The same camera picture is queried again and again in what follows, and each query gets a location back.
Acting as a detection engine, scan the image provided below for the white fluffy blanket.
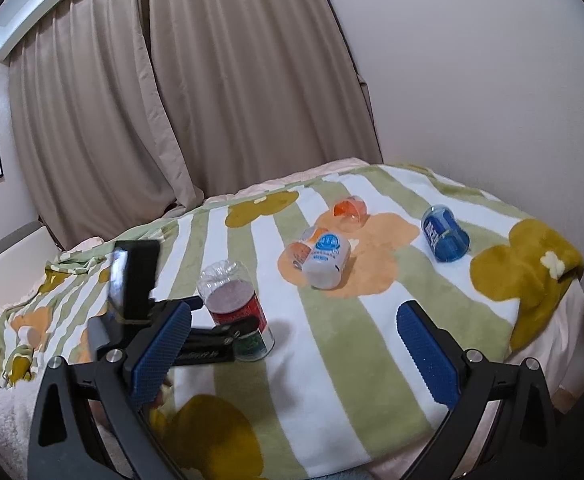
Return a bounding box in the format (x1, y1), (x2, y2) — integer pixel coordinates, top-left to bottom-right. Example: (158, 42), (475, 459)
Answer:
(0, 370), (137, 480)

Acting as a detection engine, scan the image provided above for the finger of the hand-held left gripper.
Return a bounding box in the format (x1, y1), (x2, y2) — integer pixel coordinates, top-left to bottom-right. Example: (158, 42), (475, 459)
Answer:
(158, 296), (203, 314)
(174, 314), (261, 365)

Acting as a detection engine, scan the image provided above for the striped printed blanket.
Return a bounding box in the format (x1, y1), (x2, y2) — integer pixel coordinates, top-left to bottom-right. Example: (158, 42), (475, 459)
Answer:
(0, 162), (584, 480)

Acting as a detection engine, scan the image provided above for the beige curtain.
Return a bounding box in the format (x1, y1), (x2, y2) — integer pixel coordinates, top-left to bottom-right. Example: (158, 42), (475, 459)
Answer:
(8, 0), (205, 251)
(147, 0), (383, 206)

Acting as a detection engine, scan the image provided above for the clear cup with orange label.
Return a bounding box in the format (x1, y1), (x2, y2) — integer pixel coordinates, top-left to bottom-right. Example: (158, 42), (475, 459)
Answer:
(284, 226), (329, 273)

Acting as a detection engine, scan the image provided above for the white cup with blue label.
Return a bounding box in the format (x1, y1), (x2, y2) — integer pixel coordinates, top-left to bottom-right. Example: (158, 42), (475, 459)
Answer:
(302, 232), (353, 291)

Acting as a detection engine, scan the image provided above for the clear cup with red label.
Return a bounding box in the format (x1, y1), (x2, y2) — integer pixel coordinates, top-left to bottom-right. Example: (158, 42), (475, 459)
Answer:
(197, 259), (276, 363)

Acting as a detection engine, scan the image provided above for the white pillow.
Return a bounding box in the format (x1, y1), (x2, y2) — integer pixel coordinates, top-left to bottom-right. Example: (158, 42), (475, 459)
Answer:
(0, 225), (57, 308)

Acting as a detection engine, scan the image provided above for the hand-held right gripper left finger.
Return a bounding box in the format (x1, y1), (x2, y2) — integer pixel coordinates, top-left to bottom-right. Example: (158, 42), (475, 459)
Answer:
(28, 301), (193, 480)

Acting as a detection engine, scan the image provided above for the white curtain box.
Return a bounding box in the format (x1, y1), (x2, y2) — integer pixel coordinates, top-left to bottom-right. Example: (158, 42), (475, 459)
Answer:
(0, 0), (137, 63)

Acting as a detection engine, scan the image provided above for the blue clear cup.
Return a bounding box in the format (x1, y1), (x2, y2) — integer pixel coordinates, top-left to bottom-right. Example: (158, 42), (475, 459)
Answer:
(421, 205), (471, 263)

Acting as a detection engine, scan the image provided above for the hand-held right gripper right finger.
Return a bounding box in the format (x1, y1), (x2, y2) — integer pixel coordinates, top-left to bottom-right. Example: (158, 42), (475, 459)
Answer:
(396, 300), (559, 480)

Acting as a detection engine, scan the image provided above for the grey headboard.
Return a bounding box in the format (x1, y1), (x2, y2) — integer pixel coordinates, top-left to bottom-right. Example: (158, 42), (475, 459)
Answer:
(0, 219), (62, 321)

